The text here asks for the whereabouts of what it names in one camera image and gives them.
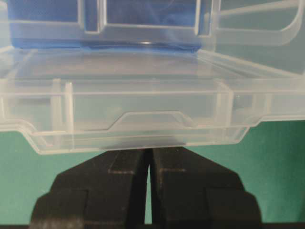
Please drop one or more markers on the clear plastic box lid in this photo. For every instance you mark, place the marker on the clear plastic box lid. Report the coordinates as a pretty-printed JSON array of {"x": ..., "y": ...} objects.
[{"x": 70, "y": 101}]

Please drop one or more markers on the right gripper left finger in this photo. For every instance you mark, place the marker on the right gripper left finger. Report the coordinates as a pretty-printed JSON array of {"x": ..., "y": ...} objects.
[{"x": 105, "y": 192}]

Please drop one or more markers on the clear plastic storage box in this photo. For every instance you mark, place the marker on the clear plastic storage box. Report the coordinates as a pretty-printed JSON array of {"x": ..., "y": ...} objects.
[{"x": 263, "y": 33}]

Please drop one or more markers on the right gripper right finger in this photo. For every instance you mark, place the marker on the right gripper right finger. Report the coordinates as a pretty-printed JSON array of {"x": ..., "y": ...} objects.
[{"x": 190, "y": 191}]

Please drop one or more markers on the blue foam liner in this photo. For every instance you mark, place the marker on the blue foam liner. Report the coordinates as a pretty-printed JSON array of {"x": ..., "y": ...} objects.
[{"x": 176, "y": 24}]

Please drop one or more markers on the green table cloth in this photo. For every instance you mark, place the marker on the green table cloth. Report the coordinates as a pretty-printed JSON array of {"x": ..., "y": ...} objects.
[{"x": 270, "y": 161}]

